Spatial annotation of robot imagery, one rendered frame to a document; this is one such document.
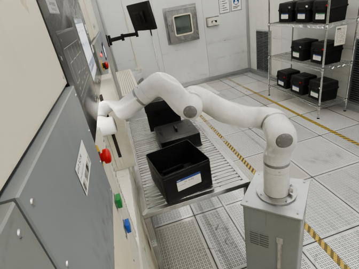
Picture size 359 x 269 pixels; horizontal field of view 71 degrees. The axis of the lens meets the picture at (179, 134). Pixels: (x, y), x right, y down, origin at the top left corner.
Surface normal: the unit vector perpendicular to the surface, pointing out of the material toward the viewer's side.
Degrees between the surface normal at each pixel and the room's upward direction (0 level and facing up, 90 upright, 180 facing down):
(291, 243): 90
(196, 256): 0
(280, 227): 90
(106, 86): 90
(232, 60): 90
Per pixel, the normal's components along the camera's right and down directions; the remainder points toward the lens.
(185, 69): 0.26, 0.41
